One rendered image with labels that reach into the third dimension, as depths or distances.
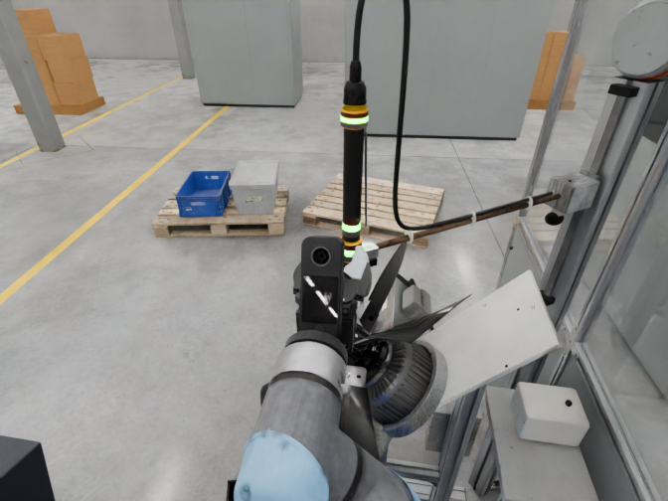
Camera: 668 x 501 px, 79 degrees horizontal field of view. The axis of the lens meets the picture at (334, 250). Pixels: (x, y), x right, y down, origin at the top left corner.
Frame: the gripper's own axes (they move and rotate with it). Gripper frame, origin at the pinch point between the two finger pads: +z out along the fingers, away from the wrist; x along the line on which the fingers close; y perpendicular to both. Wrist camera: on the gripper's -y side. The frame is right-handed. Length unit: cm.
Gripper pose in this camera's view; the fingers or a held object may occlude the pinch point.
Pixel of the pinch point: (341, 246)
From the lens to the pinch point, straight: 58.9
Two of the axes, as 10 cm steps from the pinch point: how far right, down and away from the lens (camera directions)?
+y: 0.0, 8.3, 5.6
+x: 9.9, 0.9, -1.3
